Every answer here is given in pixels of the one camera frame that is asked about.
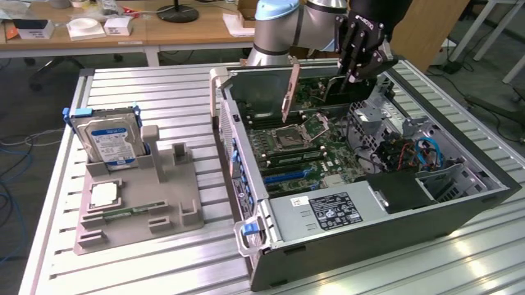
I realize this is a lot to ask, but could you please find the blue data wire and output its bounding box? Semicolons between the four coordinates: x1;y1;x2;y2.
413;137;445;169

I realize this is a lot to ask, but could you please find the gray power supply unit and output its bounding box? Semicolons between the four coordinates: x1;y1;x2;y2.
269;181;390;243

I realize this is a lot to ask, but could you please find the silver chipset heatsink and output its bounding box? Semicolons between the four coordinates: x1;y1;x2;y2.
324;176;350;189

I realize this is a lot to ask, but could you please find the white box on desk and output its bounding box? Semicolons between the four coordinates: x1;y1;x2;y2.
66;17;107;42

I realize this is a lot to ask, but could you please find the metal socket cover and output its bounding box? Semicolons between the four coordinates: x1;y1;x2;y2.
301;112;332;139

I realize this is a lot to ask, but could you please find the black monitor stand base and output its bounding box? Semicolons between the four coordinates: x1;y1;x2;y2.
157;0;201;23

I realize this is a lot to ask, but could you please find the wooden cabinet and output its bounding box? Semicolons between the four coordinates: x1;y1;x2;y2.
400;0;471;73

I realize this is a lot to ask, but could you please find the white box with label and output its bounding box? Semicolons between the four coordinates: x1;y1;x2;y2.
15;19;56;40

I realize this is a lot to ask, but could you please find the metal disk bay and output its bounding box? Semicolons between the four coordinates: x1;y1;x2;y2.
416;162;491;204

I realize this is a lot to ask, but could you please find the small white carton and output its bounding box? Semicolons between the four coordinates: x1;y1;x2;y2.
103;17;135;37

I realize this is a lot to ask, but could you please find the silver CPU chip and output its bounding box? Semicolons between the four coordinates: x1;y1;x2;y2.
91;183;121;208

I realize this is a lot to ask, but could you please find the cardboard box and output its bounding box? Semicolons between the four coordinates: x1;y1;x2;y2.
237;0;264;21

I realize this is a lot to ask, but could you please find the hard disk in blue carrier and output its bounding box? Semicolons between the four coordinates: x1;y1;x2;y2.
62;103;151;171

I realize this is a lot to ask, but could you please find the wooden desk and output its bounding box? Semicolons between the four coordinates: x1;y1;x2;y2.
0;0;264;67

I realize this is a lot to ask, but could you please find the green motherboard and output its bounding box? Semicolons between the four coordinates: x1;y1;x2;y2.
246;76;370;197

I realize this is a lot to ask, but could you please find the gray parts rack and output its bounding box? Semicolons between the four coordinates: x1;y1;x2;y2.
74;124;206;256

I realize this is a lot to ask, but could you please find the CPU socket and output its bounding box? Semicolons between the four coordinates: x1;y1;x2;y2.
273;125;313;147

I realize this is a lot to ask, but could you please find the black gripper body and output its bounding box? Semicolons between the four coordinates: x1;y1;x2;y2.
336;14;390;64

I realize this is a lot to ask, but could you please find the black office chair base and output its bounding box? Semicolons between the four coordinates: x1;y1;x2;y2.
27;54;125;92

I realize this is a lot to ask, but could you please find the white floor cable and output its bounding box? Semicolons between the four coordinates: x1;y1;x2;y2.
0;128;67;148

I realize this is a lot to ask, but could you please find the open black PC case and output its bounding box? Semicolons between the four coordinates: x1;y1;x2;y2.
209;60;523;293

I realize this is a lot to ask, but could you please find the green RAM stick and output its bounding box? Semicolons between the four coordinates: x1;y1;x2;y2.
102;204;159;221

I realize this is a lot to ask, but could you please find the blue floor cable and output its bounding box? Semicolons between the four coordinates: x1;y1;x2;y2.
0;146;35;262

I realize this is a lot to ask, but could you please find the graphics card with metal bracket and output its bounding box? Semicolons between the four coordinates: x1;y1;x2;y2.
282;56;380;123

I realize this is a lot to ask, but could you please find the blue expansion slot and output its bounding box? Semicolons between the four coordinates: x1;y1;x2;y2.
262;170;314;184

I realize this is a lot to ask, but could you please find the white table frame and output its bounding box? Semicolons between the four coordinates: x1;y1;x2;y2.
449;0;525;84

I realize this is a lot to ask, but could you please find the installed black RAM stick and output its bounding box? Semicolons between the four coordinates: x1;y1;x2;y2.
266;149;325;164

